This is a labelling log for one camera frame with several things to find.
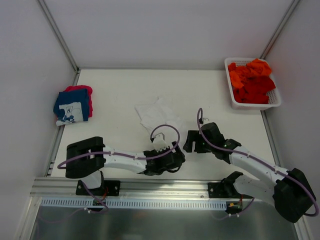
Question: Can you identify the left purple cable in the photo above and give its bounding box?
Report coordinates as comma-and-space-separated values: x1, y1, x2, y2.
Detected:
37, 124, 181, 224

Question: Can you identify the aluminium mounting rail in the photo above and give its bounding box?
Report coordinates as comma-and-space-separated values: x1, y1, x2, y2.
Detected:
29, 175, 300, 202

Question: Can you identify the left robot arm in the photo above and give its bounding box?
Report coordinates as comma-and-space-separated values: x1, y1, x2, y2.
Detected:
58, 135, 185, 196

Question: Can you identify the red t-shirt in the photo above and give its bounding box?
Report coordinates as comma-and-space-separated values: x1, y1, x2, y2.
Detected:
233, 76, 276, 104

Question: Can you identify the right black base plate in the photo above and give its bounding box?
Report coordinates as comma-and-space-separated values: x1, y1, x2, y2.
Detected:
207, 182, 242, 199

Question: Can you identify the right aluminium frame post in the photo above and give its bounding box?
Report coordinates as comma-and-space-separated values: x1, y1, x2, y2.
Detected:
260, 0, 302, 59

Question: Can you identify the aluminium frame post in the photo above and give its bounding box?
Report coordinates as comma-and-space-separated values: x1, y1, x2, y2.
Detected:
36, 0, 79, 73
260, 0, 302, 59

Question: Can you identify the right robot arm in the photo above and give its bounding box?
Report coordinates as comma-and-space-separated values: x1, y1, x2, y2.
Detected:
183, 122, 320, 223

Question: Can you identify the white slotted cable duct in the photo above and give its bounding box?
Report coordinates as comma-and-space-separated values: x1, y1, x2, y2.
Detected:
40, 197, 227, 211

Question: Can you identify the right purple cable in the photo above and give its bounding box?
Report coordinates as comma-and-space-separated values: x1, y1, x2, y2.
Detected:
196, 107, 319, 221

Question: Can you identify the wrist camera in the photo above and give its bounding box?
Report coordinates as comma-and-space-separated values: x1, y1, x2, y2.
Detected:
199, 117, 211, 125
150, 133, 169, 152

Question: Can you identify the purple cable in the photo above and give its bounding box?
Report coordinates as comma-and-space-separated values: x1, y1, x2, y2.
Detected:
37, 124, 181, 224
196, 107, 319, 221

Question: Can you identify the left aluminium frame post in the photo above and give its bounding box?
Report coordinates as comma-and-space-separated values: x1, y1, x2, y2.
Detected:
36, 0, 79, 73

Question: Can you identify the orange t-shirt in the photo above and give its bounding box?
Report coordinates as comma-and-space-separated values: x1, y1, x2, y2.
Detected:
227, 58, 272, 89

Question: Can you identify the white t-shirt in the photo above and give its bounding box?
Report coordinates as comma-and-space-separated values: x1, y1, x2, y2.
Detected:
134, 97, 184, 134

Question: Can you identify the folded blue printed t-shirt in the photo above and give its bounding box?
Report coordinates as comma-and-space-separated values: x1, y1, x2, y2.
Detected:
53, 91, 89, 127

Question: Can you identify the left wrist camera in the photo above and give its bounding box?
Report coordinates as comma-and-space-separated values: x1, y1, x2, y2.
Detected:
150, 133, 169, 152

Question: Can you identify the white plastic basket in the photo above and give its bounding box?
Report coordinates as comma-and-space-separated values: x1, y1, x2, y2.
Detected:
224, 57, 281, 111

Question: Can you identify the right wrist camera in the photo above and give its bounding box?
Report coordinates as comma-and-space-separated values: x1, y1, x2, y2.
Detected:
199, 117, 211, 125

